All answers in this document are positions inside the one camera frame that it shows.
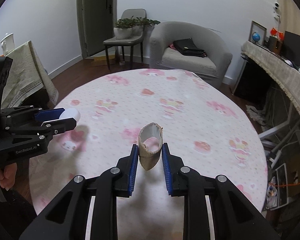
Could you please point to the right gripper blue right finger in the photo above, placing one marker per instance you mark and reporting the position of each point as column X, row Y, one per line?
column 212, row 206

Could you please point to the white electric kettle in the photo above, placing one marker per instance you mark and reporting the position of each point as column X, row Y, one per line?
column 7, row 44

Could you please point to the black handbag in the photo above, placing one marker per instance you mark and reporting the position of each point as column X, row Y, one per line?
column 187, row 48

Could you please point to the person's left hand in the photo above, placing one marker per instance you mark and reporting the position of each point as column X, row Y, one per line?
column 7, row 176

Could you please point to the small blue globe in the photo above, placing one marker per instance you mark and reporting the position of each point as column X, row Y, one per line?
column 255, row 37

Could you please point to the grey dining chair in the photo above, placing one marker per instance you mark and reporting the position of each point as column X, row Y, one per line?
column 129, row 42

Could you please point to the dark green door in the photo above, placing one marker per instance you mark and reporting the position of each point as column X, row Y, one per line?
column 95, row 24

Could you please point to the framed picture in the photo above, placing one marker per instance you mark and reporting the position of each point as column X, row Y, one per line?
column 261, row 30

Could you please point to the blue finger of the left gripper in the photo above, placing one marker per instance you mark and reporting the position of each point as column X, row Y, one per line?
column 48, row 115
column 49, row 128

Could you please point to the beige patterned tablecloth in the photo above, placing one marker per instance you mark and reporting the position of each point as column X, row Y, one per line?
column 27, row 75

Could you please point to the small white round object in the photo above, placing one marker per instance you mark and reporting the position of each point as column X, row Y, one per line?
column 70, row 113

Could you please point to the fringed beige desk runner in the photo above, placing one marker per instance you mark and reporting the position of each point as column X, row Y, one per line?
column 283, row 74

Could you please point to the white security camera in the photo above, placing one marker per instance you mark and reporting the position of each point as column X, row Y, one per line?
column 277, row 8

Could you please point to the potted green plant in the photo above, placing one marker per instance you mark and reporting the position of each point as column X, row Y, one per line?
column 127, row 27

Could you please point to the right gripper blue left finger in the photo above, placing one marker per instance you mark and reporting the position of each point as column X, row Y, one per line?
column 66, row 216

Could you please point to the pink cartoon tablecloth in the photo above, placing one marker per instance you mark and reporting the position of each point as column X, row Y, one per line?
column 145, row 107

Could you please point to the grey armchair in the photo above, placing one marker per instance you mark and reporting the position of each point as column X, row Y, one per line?
column 163, row 55

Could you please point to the black monitor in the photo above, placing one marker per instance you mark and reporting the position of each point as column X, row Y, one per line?
column 291, row 47

